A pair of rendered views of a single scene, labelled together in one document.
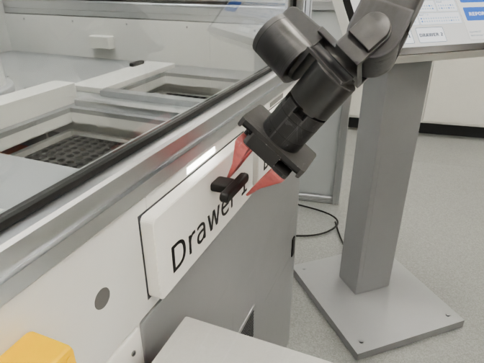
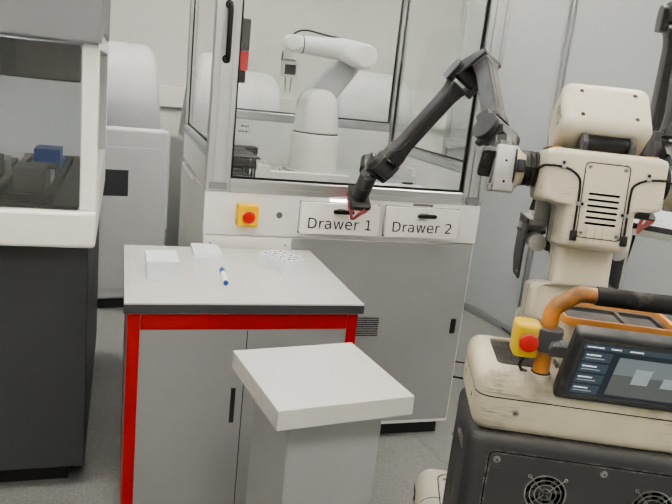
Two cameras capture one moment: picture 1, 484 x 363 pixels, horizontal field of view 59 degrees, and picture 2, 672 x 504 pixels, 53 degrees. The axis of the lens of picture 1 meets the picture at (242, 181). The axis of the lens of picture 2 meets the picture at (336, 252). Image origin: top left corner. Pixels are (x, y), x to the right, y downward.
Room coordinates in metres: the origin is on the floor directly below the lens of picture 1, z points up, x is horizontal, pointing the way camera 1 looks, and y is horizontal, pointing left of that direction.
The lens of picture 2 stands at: (-1.02, -1.73, 1.32)
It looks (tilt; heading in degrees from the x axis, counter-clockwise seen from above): 13 degrees down; 49
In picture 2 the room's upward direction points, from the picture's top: 6 degrees clockwise
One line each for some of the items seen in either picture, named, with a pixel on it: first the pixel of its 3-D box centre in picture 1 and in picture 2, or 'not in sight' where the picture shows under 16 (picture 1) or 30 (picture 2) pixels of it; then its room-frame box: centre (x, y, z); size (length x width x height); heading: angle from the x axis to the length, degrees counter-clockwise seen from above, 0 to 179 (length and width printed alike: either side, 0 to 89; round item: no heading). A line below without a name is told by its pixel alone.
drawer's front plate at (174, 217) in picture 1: (209, 202); (339, 219); (0.52, 0.05, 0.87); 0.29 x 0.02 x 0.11; 157
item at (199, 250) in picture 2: not in sight; (206, 250); (0.05, 0.14, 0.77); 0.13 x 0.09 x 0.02; 67
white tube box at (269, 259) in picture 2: not in sight; (281, 261); (0.19, -0.08, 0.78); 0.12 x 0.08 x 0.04; 91
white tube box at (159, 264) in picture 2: not in sight; (161, 264); (-0.18, -0.02, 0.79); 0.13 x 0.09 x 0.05; 68
